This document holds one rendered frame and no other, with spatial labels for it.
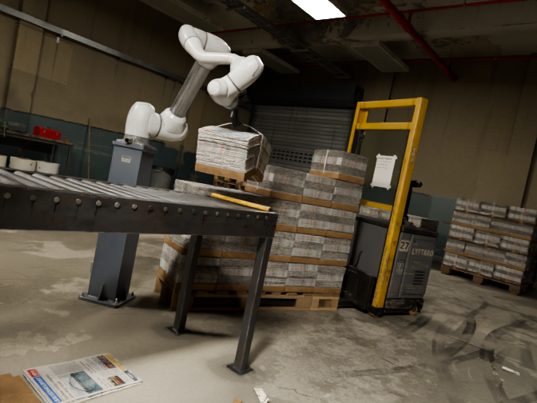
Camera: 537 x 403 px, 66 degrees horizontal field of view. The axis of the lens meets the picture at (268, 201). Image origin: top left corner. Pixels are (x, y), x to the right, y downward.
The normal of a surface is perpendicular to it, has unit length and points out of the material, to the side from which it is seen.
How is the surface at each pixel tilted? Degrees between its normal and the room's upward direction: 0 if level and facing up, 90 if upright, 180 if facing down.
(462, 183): 90
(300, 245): 90
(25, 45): 90
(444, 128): 90
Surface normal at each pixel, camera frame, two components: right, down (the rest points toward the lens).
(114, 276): -0.13, 0.03
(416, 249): 0.52, 0.15
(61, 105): 0.75, 0.18
